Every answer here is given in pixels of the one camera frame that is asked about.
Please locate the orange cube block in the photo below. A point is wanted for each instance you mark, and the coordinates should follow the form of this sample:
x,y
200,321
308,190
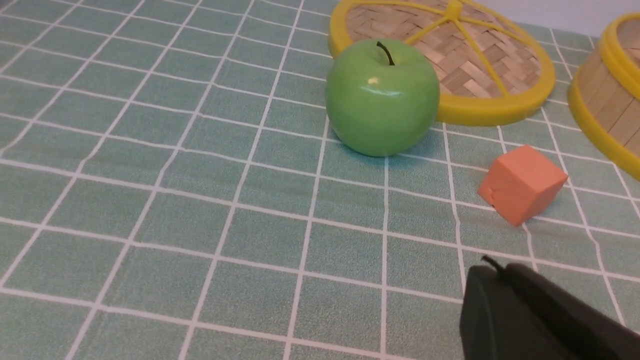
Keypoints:
x,y
521,184

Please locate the bamboo steamer tray yellow rim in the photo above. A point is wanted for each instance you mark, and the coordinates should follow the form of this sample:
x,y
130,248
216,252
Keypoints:
x,y
604,95

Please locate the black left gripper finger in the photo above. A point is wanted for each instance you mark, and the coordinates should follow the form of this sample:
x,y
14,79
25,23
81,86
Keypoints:
x,y
512,312

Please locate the green apple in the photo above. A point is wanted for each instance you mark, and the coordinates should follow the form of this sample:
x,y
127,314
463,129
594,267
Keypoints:
x,y
382,96

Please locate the bamboo steamer lid yellow rim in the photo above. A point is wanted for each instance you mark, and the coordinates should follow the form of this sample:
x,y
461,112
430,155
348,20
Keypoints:
x,y
491,72

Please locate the green checkered tablecloth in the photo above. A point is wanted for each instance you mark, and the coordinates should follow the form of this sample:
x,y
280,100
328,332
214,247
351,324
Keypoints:
x,y
172,190

